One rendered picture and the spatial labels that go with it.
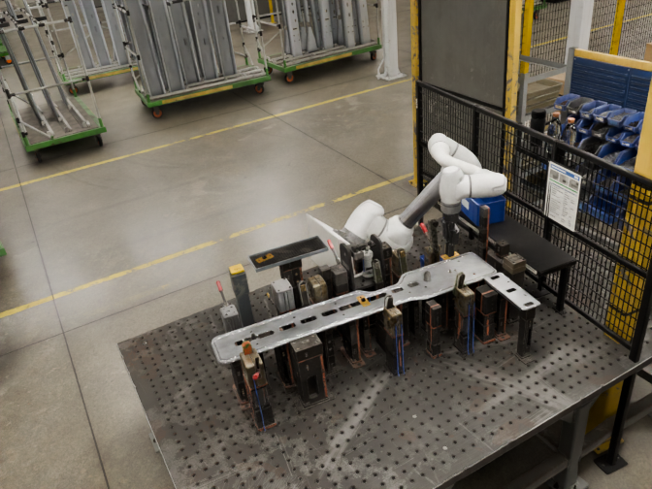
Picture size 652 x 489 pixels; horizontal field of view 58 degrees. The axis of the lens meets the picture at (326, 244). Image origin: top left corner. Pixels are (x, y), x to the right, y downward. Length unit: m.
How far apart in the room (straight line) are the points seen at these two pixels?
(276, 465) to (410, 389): 0.68
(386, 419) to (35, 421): 2.38
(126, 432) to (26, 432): 0.64
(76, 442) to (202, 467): 1.49
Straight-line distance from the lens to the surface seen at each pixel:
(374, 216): 3.39
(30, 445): 4.09
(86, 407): 4.15
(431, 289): 2.82
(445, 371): 2.84
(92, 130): 8.34
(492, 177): 2.70
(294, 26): 10.27
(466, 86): 5.18
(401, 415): 2.64
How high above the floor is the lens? 2.64
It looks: 31 degrees down
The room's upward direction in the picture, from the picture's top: 6 degrees counter-clockwise
